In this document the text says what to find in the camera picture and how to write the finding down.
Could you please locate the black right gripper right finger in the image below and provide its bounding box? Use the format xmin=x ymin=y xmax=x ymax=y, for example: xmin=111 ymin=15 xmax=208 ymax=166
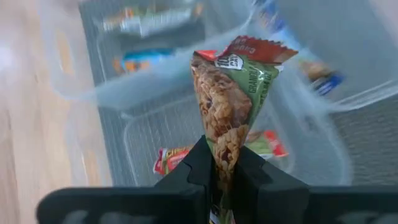
xmin=232 ymin=145 xmax=398 ymax=224

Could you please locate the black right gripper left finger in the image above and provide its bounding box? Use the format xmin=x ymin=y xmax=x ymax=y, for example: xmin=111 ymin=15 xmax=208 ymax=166
xmin=35 ymin=134 xmax=216 ymax=224

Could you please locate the clear plastic bin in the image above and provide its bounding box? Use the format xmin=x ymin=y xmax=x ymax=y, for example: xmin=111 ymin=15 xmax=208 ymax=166
xmin=122 ymin=92 xmax=354 ymax=188
xmin=248 ymin=0 xmax=398 ymax=113
xmin=37 ymin=0 xmax=259 ymax=110

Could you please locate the green granola bar red end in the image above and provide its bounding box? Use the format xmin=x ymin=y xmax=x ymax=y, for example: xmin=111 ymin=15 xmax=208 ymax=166
xmin=190 ymin=34 xmax=299 ymax=224

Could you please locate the green granola bar orange end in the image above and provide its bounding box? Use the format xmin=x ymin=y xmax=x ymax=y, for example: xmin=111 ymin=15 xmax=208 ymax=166
xmin=101 ymin=1 xmax=205 ymax=37

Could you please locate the blue orange granola bar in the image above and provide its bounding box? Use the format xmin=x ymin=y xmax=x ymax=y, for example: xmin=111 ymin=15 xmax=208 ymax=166
xmin=112 ymin=47 xmax=175 ymax=75

